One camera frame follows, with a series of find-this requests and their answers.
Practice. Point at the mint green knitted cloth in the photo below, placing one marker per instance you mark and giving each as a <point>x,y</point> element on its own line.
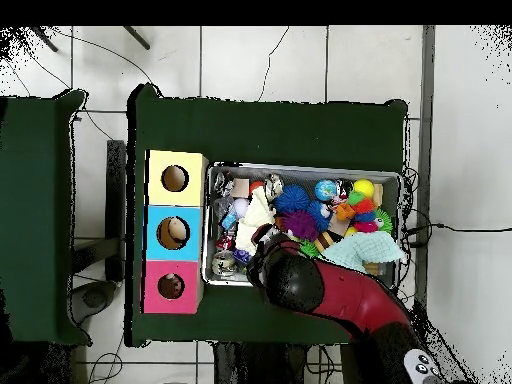
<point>360,248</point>

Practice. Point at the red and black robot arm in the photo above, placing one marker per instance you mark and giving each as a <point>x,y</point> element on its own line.
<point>352,296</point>

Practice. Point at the wooden box with three holes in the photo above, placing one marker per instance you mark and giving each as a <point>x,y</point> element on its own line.
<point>156,192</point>

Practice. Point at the cream knitted cloth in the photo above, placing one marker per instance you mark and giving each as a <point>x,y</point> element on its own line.
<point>256,212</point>

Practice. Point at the purple spiky toy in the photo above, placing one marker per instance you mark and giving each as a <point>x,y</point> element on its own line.
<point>300,225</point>

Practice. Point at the blue spiky ball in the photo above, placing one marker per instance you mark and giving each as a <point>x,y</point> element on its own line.
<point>292,198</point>

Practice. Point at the bright green spiky ball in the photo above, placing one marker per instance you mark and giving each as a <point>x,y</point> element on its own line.
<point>310,248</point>

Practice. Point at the orange ball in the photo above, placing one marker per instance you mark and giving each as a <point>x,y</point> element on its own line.
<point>256,186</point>

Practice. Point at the blue spiky toy with eyes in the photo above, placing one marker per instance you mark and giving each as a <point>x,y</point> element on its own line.
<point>318,212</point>

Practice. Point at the wooden toy burger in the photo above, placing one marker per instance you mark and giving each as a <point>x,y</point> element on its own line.
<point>324,241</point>

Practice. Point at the globe print ball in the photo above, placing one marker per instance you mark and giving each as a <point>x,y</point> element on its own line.
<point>325,190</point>

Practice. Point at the dark green tablecloth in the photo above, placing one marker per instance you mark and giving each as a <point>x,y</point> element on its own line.
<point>40,240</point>
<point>260,132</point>

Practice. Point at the yellow ball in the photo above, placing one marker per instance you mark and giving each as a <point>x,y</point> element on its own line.
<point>363,188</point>

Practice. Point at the black upright panel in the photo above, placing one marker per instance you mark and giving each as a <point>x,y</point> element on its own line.
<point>116,200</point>

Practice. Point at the grey stand base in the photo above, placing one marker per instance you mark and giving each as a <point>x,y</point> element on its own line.
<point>96,298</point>

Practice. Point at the black stand leg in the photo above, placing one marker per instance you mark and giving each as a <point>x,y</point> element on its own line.
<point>136,38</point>
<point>44,38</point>

